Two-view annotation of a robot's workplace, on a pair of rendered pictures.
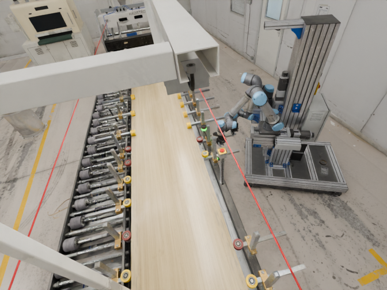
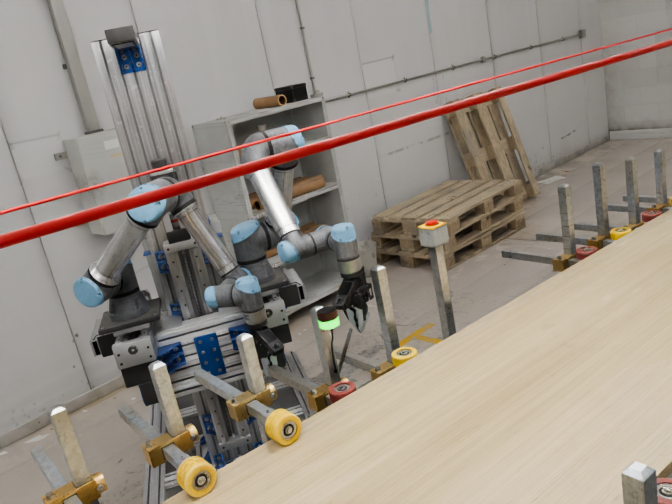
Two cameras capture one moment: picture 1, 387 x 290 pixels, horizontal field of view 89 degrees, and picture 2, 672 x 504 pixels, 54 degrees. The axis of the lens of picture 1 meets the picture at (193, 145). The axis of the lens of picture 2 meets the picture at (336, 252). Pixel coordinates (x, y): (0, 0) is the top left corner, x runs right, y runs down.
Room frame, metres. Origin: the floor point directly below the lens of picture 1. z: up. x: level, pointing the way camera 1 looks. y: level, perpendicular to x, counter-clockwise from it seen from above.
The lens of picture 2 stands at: (2.48, 1.45, 1.81)
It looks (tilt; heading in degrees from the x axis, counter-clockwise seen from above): 16 degrees down; 242
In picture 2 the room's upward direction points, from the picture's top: 12 degrees counter-clockwise
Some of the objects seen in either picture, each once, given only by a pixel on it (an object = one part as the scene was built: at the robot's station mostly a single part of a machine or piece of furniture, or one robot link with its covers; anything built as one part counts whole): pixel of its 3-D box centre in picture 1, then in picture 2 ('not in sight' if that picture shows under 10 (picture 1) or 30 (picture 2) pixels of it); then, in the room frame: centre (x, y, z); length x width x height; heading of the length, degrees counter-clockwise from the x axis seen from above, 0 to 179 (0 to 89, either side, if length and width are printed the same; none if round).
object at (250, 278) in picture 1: (250, 282); (621, 241); (0.25, -0.26, 0.85); 0.08 x 0.08 x 0.11
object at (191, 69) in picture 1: (188, 73); not in sight; (0.42, -0.01, 2.37); 0.11 x 0.02 x 0.08; 5
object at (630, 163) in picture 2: not in sight; (633, 209); (-0.03, -0.40, 0.90); 0.04 x 0.04 x 0.48; 7
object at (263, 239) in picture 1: (260, 239); (545, 259); (0.52, -0.43, 0.84); 0.44 x 0.03 x 0.04; 97
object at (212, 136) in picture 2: not in sight; (282, 213); (0.53, -2.96, 0.78); 0.90 x 0.45 x 1.55; 13
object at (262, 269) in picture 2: (270, 123); (253, 268); (1.62, -0.88, 1.09); 0.15 x 0.15 x 0.10
